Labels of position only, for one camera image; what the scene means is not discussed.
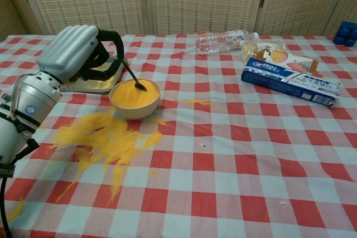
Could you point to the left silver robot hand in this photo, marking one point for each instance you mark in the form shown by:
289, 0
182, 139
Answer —
67, 51

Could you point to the black spoon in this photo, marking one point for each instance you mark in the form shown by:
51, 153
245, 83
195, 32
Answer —
140, 86

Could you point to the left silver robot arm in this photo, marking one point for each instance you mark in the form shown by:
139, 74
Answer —
28, 101

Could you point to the stainless steel tray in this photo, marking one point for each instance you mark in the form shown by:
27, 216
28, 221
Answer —
97, 86

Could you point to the off-white bowl of yellow powder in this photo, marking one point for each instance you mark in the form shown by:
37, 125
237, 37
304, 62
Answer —
134, 111

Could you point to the spilled yellow powder pile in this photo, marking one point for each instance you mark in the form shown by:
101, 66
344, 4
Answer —
94, 143

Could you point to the small yellow powder patch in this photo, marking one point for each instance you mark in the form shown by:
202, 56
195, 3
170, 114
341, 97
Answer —
199, 102
15, 213

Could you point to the clear plastic water bottle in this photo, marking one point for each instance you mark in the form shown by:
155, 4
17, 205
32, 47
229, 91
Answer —
214, 43

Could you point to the red white checkered tablecloth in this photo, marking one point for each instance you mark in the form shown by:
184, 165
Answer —
223, 165

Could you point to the clear snack packet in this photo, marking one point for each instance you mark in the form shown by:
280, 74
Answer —
279, 55

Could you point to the blue toothpaste box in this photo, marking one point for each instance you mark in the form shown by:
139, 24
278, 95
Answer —
279, 80

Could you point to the blue plastic toy block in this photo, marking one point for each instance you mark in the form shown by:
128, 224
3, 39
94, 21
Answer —
346, 34

